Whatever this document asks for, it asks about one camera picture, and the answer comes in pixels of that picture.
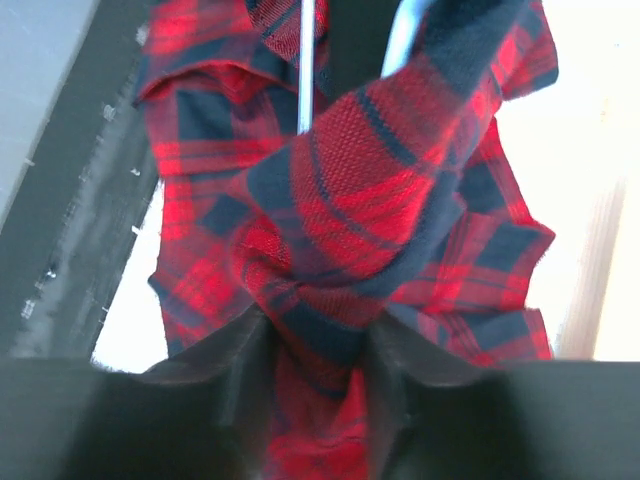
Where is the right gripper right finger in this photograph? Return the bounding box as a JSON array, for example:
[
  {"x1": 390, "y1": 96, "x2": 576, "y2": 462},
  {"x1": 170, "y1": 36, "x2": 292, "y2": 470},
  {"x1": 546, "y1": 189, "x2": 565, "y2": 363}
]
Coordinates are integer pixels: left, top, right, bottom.
[{"x1": 363, "y1": 319, "x2": 639, "y2": 480}]

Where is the blue wire hanger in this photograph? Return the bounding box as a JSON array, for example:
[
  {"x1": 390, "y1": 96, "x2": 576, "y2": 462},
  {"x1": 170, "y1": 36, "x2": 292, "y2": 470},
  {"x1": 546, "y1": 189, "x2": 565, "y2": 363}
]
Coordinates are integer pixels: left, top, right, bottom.
[{"x1": 297, "y1": 0, "x2": 433, "y2": 135}]

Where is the red plaid skirt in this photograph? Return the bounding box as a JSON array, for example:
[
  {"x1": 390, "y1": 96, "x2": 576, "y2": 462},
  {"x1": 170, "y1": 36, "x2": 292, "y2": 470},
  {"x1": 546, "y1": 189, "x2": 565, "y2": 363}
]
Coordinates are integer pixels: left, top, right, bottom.
[{"x1": 136, "y1": 1, "x2": 558, "y2": 479}]

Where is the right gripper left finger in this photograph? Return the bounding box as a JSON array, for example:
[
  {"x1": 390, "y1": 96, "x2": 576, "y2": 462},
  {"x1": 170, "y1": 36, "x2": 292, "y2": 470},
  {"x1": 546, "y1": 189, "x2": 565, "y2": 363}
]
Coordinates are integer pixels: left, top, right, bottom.
[{"x1": 1, "y1": 307, "x2": 275, "y2": 480}]

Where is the wooden clothes rack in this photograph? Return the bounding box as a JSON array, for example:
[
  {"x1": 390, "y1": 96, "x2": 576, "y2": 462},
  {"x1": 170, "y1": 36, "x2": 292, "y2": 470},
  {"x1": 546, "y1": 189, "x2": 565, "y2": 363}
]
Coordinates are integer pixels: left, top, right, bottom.
[{"x1": 556, "y1": 179, "x2": 627, "y2": 360}]

